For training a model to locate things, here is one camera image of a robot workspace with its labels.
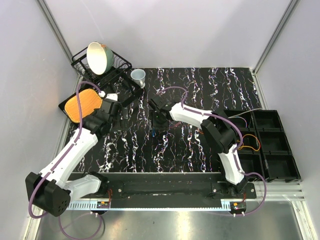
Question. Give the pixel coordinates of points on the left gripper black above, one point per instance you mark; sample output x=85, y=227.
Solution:
x=122, y=123

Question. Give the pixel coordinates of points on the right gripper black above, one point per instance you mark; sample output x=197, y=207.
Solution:
x=155, y=125

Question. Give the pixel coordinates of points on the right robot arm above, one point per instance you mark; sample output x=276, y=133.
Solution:
x=219, y=132

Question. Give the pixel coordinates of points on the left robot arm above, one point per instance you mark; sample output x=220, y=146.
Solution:
x=50, y=190

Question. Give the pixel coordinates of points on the orange woven mat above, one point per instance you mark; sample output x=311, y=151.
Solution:
x=75, y=106

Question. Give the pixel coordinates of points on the light blue cup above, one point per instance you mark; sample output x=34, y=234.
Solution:
x=138, y=76

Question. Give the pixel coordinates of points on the cream and green bowl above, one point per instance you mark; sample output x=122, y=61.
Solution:
x=100, y=58

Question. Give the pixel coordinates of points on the black compartment organizer tray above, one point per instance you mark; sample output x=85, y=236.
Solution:
x=265, y=148

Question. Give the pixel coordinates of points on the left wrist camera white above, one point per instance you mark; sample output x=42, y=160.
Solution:
x=110, y=96

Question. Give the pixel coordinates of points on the black wire dish rack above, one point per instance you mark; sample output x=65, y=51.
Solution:
x=117, y=80

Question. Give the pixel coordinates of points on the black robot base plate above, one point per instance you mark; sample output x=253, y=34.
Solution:
x=174, y=191

